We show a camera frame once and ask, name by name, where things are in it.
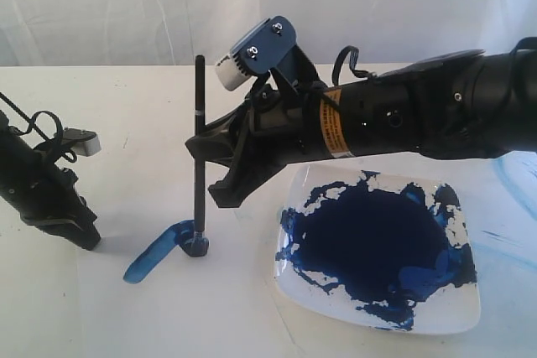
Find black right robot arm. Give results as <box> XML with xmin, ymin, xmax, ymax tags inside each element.
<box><xmin>185</xmin><ymin>37</ymin><xmax>536</xmax><ymax>208</ymax></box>

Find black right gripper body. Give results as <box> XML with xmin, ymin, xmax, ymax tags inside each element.
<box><xmin>242</xmin><ymin>81</ymin><xmax>331</xmax><ymax>165</ymax></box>

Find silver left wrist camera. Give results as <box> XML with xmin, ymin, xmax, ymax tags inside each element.
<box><xmin>62</xmin><ymin>128</ymin><xmax>102</xmax><ymax>157</ymax></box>

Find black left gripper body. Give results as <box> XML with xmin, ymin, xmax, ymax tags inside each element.
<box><xmin>1</xmin><ymin>111</ymin><xmax>85</xmax><ymax>228</ymax></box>

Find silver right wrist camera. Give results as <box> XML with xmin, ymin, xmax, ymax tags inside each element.
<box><xmin>215</xmin><ymin>16</ymin><xmax>297</xmax><ymax>91</ymax></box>

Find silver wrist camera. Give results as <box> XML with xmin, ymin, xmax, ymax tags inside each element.
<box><xmin>215</xmin><ymin>16</ymin><xmax>297</xmax><ymax>91</ymax></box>
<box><xmin>62</xmin><ymin>128</ymin><xmax>102</xmax><ymax>157</ymax></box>

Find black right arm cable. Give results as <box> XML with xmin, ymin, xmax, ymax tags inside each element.
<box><xmin>301</xmin><ymin>45</ymin><xmax>378</xmax><ymax>103</ymax></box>

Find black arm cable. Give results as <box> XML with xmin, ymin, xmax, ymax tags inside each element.
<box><xmin>301</xmin><ymin>45</ymin><xmax>378</xmax><ymax>103</ymax></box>
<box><xmin>0</xmin><ymin>91</ymin><xmax>79</xmax><ymax>164</ymax></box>

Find black paintbrush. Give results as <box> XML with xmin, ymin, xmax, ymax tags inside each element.
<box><xmin>186</xmin><ymin>54</ymin><xmax>209</xmax><ymax>257</ymax></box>

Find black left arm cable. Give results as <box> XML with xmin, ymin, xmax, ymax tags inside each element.
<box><xmin>0</xmin><ymin>91</ymin><xmax>79</xmax><ymax>164</ymax></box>

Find white square paint plate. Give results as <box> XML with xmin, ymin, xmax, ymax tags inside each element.
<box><xmin>274</xmin><ymin>165</ymin><xmax>481</xmax><ymax>335</ymax></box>

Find white paper sheet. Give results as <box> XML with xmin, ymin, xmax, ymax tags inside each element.
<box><xmin>78</xmin><ymin>177</ymin><xmax>305</xmax><ymax>357</ymax></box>

